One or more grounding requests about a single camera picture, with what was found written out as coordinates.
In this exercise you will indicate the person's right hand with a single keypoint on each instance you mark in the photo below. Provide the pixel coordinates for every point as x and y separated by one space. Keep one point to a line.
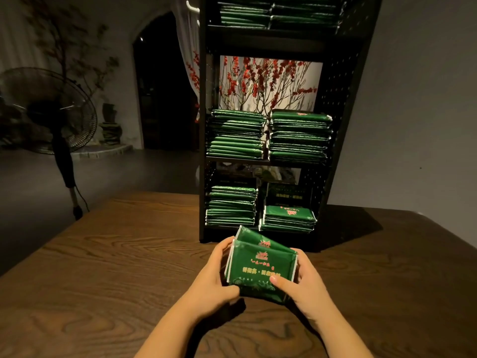
309 291

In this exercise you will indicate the person's left hand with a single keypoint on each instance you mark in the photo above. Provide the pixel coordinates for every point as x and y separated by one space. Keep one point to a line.
212 291

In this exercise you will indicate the bundle of green packets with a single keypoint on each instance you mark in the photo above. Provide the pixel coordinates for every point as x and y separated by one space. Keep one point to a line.
259 264

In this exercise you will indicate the black metal shelf rack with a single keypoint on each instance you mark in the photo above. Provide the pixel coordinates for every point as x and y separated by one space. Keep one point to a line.
358 85

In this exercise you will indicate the person's left forearm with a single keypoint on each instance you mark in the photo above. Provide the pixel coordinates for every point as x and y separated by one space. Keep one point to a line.
179 335

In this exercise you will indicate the dark vase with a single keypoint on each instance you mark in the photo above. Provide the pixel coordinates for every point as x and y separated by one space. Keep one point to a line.
111 126

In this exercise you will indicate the red berry branches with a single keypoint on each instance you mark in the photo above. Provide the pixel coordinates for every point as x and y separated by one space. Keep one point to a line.
268 82

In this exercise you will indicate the black standing fan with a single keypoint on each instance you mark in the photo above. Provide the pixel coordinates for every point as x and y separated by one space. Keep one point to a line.
48 108

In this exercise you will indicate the white curtain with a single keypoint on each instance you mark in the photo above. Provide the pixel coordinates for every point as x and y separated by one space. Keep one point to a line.
188 41

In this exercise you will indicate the white hook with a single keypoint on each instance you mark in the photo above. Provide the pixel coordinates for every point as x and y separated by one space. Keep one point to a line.
192 6

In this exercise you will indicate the bare branched tree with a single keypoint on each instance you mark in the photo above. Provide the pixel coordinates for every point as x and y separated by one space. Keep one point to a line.
67 41

